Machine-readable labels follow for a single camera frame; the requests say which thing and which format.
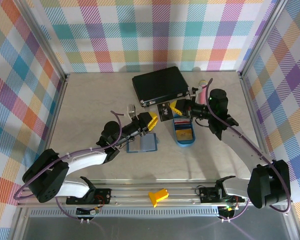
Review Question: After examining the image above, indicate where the blue card holder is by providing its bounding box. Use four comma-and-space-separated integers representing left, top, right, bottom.
125, 133, 159, 154

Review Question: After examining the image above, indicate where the yellow credit card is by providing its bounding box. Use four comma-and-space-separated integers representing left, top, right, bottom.
176, 129, 194, 142

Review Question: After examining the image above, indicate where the black briefcase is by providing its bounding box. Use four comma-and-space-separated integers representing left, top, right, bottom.
131, 66, 191, 108

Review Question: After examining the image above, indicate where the blue plastic tray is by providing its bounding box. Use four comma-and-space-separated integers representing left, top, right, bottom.
172, 117, 198, 149

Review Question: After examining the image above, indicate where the yellow plastic part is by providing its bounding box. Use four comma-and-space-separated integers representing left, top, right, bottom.
148, 189, 170, 208

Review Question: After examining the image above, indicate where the small circuit board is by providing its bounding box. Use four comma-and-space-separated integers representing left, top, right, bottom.
217, 205, 238, 218
75, 206, 101, 216

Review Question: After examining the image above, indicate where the grey metal sheet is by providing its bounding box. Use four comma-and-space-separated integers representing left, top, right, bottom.
22, 216, 292, 240

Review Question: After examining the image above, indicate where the aluminium table edge rail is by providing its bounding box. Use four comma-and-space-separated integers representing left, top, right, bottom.
27, 73, 69, 181
239, 71, 275, 166

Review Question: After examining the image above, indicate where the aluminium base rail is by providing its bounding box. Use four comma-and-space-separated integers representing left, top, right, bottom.
17, 178, 295, 208

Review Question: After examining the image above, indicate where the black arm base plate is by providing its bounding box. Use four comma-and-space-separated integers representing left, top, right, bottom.
65, 187, 113, 205
198, 186, 246, 204

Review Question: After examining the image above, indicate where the aluminium frame post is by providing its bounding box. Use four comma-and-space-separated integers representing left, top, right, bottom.
238, 0, 289, 76
16, 0, 68, 82

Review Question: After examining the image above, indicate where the perforated metal cable duct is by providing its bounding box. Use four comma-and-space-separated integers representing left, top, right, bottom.
29, 209, 222, 219

